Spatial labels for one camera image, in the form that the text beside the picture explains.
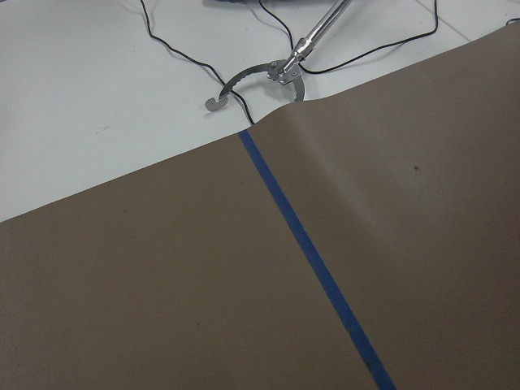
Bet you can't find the brown paper table mat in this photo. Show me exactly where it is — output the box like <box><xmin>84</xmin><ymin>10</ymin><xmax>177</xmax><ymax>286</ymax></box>
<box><xmin>1</xmin><ymin>24</ymin><xmax>519</xmax><ymax>389</ymax></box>

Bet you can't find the metal reacher grabber tool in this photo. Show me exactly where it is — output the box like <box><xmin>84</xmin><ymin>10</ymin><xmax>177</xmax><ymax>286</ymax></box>
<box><xmin>205</xmin><ymin>1</ymin><xmax>350</xmax><ymax>112</ymax></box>

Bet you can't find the light blue teach pendant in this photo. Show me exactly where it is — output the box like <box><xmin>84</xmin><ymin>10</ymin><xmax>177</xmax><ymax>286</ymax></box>
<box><xmin>209</xmin><ymin>0</ymin><xmax>336</xmax><ymax>5</ymax></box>

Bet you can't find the black cable on table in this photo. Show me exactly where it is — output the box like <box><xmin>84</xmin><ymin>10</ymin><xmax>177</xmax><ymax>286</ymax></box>
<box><xmin>137</xmin><ymin>0</ymin><xmax>440</xmax><ymax>125</ymax></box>

